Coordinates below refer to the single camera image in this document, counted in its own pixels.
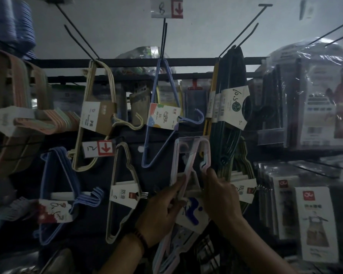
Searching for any person's left hand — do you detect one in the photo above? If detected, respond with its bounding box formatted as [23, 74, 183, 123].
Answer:
[135, 174, 189, 249]

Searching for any person's right hand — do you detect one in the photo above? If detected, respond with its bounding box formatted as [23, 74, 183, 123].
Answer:
[201, 168, 245, 235]

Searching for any pink and white hanger bundle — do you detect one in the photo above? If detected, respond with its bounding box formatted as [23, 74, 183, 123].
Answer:
[152, 136, 212, 274]

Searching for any person's right forearm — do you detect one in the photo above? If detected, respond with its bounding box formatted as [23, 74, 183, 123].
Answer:
[217, 215, 299, 274]

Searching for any person's left forearm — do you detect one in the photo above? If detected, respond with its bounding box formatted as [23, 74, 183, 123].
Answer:
[98, 232, 146, 274]

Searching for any green yellow hanger bundle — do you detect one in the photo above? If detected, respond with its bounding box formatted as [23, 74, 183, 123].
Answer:
[228, 136, 258, 216]

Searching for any beige hanger bundle white label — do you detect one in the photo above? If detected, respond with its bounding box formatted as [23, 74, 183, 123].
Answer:
[105, 142, 150, 245]

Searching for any lavender blue hanger bundle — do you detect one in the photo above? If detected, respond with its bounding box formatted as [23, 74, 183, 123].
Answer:
[141, 58, 205, 169]

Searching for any row of small hanging packets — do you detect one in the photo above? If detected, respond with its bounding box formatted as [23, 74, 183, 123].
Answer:
[49, 79, 215, 123]

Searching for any white red arrow price tag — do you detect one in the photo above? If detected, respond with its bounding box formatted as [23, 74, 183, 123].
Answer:
[150, 0, 184, 19]
[82, 139, 116, 159]

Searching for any dark green hanger bundle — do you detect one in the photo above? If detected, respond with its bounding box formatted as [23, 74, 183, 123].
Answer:
[210, 45, 252, 176]

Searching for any row of white apron packets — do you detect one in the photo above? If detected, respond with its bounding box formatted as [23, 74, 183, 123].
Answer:
[256, 161, 343, 264]

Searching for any cream hanger bundle brown label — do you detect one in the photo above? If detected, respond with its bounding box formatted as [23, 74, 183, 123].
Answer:
[71, 59, 145, 172]

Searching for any blue hanger bundle red label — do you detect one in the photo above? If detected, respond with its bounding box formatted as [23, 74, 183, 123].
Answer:
[32, 147, 105, 246]

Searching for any row of clear apron packets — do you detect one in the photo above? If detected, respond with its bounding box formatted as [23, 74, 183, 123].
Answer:
[253, 40, 343, 151]

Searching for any clear plastic wrapped bundle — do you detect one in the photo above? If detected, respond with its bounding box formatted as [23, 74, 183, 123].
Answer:
[114, 45, 178, 80]

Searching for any black metal display hook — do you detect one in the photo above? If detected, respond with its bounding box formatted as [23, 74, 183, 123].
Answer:
[307, 18, 343, 48]
[219, 4, 274, 58]
[159, 22, 168, 59]
[54, 2, 101, 61]

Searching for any stack of pink green hangers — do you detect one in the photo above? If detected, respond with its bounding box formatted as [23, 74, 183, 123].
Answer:
[0, 49, 81, 183]

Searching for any stack of blue hangers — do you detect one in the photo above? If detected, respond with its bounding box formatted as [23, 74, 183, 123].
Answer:
[0, 0, 37, 60]

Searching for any dark beaded wrist bracelet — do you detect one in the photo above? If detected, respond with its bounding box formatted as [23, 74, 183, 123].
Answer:
[132, 228, 150, 255]

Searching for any black metal display rail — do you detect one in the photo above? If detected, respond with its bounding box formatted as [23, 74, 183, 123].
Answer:
[28, 56, 275, 84]

